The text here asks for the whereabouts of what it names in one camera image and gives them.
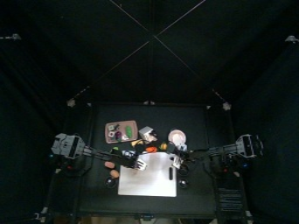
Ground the grey white small box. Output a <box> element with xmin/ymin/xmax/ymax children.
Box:
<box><xmin>138</xmin><ymin>125</ymin><xmax>159</xmax><ymax>144</ymax></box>

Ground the small black bowl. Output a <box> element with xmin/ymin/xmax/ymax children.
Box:
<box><xmin>177</xmin><ymin>165</ymin><xmax>193</xmax><ymax>177</ymax></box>
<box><xmin>177</xmin><ymin>178</ymin><xmax>193</xmax><ymax>189</ymax></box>
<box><xmin>105</xmin><ymin>176</ymin><xmax>119</xmax><ymax>189</ymax></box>

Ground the white printed label sticker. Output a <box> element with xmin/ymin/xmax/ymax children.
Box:
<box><xmin>218</xmin><ymin>187</ymin><xmax>243</xmax><ymax>212</ymax></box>

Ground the thin white diagonal cord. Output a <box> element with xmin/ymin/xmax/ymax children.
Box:
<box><xmin>109</xmin><ymin>0</ymin><xmax>231</xmax><ymax>107</ymax></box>
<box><xmin>70</xmin><ymin>0</ymin><xmax>209</xmax><ymax>102</ymax></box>

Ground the white cutting board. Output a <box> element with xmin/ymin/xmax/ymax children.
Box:
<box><xmin>117</xmin><ymin>151</ymin><xmax>178</xmax><ymax>198</ymax></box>

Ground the brown rectangular tray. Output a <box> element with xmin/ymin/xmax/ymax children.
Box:
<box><xmin>105</xmin><ymin>120</ymin><xmax>141</xmax><ymax>144</ymax></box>

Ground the pink and white plate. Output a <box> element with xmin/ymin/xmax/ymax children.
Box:
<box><xmin>167</xmin><ymin>129</ymin><xmax>189</xmax><ymax>148</ymax></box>

